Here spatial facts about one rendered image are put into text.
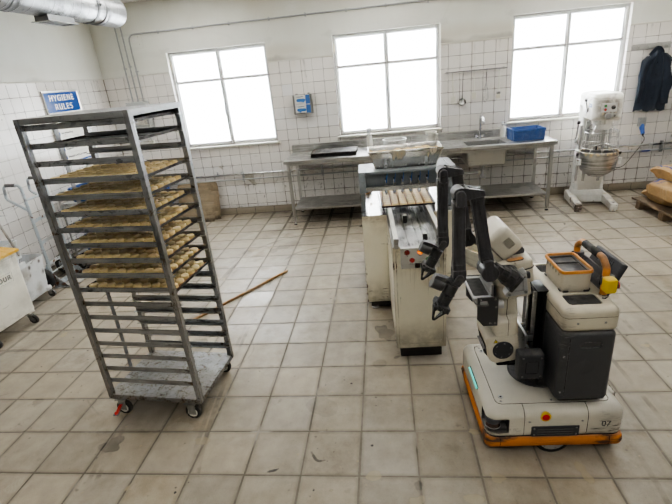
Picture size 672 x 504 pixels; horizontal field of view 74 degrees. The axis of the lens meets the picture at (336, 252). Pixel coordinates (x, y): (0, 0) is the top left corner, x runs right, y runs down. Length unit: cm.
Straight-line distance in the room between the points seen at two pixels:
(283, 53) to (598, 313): 529
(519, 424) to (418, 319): 95
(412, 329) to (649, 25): 531
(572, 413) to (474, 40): 501
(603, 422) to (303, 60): 540
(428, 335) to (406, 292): 36
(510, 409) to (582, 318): 57
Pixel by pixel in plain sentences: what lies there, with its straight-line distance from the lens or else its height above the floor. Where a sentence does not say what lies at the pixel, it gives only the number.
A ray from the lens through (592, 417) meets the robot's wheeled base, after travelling 261.
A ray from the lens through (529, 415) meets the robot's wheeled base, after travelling 251.
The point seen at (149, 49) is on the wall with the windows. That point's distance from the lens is 718.
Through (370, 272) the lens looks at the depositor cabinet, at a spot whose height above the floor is 36.
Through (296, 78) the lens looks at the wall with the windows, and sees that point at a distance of 654.
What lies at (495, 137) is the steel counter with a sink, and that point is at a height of 88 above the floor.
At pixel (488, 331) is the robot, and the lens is 247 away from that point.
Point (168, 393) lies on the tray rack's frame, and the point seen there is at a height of 15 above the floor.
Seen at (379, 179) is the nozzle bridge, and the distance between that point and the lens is 348.
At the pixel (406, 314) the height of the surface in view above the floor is 35.
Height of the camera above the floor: 189
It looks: 22 degrees down
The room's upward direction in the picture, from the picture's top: 6 degrees counter-clockwise
